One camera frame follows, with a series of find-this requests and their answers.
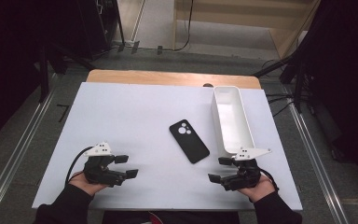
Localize black metal stand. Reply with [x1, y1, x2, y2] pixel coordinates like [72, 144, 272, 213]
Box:
[38, 41, 95, 105]
[253, 52, 312, 114]

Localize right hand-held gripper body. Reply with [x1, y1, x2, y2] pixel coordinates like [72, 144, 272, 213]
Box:
[221, 147, 273, 192]

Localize person's right hand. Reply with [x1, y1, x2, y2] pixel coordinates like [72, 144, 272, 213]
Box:
[237, 174, 276, 203]

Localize black curtain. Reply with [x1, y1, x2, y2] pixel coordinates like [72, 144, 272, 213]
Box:
[295, 0, 358, 189]
[0, 0, 87, 148]

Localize aluminium floor rail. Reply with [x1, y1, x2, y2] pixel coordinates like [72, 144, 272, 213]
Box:
[0, 91, 57, 224]
[287, 96, 352, 224]

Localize light wooden shelf unit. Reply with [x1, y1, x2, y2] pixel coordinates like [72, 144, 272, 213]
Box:
[172, 0, 322, 60]

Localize black floor cables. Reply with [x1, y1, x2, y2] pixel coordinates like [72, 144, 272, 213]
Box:
[261, 59, 296, 118]

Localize right hand-held gripper cable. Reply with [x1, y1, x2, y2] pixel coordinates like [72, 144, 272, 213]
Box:
[259, 167, 280, 191]

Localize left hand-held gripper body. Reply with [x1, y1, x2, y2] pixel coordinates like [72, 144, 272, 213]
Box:
[83, 141, 129, 189]

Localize hand-held gripper cable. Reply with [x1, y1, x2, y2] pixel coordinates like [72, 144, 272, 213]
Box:
[64, 146, 94, 188]
[259, 167, 280, 191]

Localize black equipment rack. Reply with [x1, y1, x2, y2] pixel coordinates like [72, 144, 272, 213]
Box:
[76, 0, 126, 61]

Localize white board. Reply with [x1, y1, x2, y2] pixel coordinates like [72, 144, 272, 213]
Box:
[32, 81, 303, 212]

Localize black hanging cable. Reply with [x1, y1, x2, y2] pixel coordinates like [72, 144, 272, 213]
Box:
[172, 0, 196, 52]

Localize left hand-held gripper cable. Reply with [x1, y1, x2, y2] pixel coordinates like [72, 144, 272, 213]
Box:
[64, 146, 94, 188]

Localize white oblong plastic container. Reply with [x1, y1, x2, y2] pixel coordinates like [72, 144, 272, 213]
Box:
[211, 86, 256, 157]

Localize person's left hand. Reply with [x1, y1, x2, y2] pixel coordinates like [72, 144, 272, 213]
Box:
[69, 171, 108, 197]

